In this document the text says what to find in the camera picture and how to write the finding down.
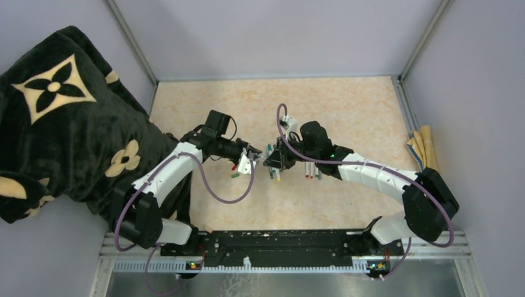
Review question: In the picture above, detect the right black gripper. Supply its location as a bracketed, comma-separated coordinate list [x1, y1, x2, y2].
[267, 134, 320, 170]

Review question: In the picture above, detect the blue tip acrylic marker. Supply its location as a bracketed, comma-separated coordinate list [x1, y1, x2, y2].
[255, 154, 267, 162]

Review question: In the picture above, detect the red cap green-end marker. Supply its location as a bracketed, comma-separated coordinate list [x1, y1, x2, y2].
[304, 162, 310, 178]

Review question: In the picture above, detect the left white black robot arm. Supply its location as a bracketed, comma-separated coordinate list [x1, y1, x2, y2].
[109, 110, 263, 256]

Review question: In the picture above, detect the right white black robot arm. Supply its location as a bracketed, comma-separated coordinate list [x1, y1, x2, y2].
[264, 121, 459, 255]

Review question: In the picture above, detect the yellow folded cloth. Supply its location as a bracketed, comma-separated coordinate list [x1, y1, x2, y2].
[406, 125, 439, 171]

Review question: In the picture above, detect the black floral plush blanket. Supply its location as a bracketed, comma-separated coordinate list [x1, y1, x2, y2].
[1, 25, 178, 226]

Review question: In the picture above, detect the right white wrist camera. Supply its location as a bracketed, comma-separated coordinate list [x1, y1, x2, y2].
[280, 115, 299, 132]

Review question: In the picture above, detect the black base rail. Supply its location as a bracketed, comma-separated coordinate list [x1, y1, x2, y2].
[160, 229, 404, 268]

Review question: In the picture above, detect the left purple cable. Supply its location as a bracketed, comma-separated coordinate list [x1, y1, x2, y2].
[114, 152, 256, 296]

